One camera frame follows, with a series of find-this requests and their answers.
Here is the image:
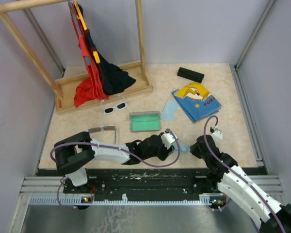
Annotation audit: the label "light blue lens cloth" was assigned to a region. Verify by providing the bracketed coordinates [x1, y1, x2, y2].
[160, 100, 178, 122]
[173, 141, 190, 153]

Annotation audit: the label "grey glasses case green lining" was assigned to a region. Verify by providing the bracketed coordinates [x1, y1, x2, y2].
[129, 111, 161, 133]

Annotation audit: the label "grey blue sunglasses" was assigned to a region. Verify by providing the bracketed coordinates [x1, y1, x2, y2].
[88, 126, 117, 143]

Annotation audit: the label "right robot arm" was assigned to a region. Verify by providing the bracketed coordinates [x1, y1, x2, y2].
[190, 135, 291, 233]

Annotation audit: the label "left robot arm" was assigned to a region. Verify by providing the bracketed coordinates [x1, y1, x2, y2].
[50, 129, 180, 193]

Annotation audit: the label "white sunglasses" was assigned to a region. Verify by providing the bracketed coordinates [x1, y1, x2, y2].
[100, 94, 128, 115]

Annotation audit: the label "light blue flat lens cloth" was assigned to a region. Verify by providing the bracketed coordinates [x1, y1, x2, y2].
[160, 100, 178, 122]

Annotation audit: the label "blue yellow folded cloth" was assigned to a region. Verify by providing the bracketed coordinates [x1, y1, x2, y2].
[172, 82, 222, 123]

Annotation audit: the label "black glasses case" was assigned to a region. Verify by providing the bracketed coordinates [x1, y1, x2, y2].
[177, 67, 205, 83]

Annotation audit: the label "black hanging garment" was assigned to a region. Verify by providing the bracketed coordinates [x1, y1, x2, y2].
[86, 33, 137, 96]

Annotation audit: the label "red hanging garment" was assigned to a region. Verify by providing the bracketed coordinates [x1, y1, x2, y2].
[68, 2, 110, 100]

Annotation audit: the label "wooden clothes rack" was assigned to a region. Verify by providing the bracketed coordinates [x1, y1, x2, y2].
[0, 0, 153, 114]

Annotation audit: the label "grey red clothes hanger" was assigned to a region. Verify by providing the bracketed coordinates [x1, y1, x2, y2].
[68, 0, 92, 66]

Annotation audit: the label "yellow clothes hanger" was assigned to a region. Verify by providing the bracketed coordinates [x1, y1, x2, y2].
[74, 0, 100, 64]

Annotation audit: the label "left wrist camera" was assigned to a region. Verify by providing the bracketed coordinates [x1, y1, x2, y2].
[160, 128, 178, 149]

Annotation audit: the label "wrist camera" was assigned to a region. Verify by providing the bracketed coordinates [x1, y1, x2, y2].
[160, 128, 178, 149]
[210, 126, 223, 144]

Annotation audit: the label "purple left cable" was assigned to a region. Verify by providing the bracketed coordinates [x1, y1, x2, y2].
[50, 131, 181, 211]

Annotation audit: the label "purple cable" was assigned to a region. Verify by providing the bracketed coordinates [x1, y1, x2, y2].
[50, 131, 181, 211]
[203, 115, 286, 233]

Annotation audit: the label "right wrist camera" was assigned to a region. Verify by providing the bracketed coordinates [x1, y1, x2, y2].
[210, 126, 223, 144]

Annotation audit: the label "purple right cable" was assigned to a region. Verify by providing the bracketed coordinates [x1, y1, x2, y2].
[203, 115, 286, 233]

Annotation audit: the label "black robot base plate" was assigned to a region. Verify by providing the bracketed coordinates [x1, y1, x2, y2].
[64, 168, 219, 201]

